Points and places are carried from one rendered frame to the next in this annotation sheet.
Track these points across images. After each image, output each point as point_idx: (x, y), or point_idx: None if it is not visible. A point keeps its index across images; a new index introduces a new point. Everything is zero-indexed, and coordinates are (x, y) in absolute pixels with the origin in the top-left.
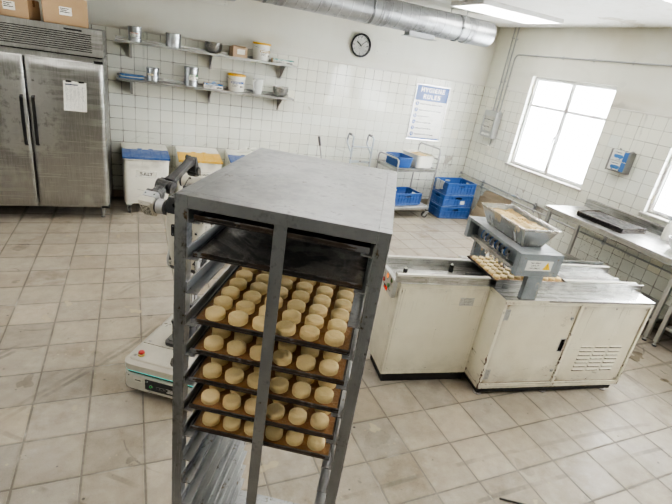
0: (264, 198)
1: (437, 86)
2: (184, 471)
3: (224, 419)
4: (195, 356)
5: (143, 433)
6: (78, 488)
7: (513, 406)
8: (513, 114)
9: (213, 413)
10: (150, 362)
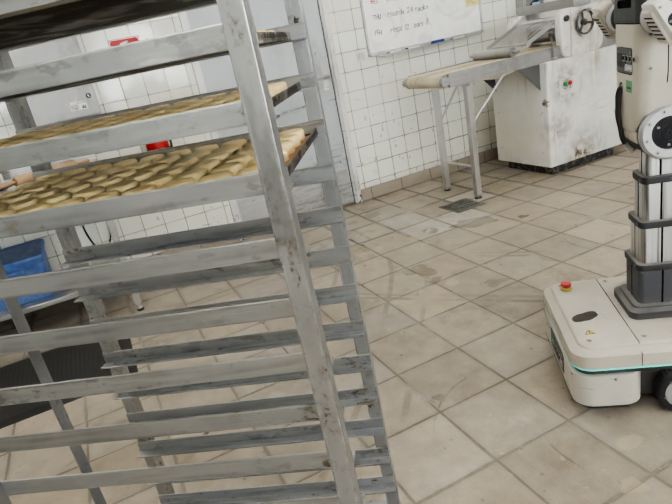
0: None
1: None
2: (67, 250)
3: (33, 181)
4: (625, 326)
5: (488, 387)
6: (381, 381)
7: None
8: None
9: (50, 175)
10: (559, 301)
